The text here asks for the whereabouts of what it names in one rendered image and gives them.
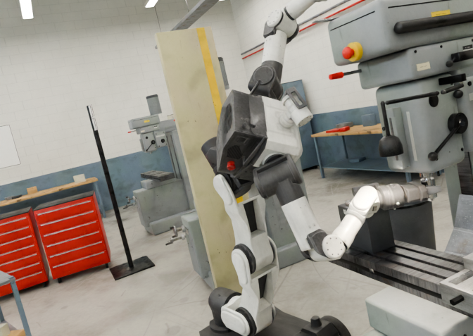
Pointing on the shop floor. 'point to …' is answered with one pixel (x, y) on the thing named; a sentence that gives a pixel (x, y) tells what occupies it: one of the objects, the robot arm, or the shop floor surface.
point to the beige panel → (200, 136)
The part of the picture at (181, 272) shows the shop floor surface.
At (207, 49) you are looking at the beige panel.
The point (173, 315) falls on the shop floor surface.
